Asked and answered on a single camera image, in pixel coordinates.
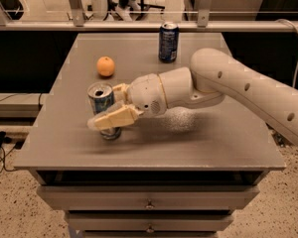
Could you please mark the drawer knob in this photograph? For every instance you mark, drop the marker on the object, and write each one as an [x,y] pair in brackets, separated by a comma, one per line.
[149,205]
[150,229]

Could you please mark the upper drawer knob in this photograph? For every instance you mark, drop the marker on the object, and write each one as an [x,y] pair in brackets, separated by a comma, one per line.
[149,205]

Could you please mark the metal railing beam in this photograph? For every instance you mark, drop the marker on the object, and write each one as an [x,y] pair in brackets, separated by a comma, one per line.
[280,26]

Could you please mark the blue pepsi can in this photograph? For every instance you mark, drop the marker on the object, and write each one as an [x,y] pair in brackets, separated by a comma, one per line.
[168,42]

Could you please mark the grey drawer cabinet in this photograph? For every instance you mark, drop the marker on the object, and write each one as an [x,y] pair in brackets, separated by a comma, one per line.
[197,166]

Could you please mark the lower drawer knob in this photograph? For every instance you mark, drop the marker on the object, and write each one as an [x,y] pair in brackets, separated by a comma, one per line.
[150,229]

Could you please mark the red bull can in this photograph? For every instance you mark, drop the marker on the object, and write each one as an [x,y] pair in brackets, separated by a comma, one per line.
[101,97]

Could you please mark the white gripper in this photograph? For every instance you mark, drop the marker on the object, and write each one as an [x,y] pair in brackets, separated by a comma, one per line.
[145,92]

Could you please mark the orange fruit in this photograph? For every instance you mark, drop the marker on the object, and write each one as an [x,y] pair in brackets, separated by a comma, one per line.
[105,66]

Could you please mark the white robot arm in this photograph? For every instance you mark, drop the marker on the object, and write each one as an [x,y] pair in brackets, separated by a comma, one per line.
[211,76]

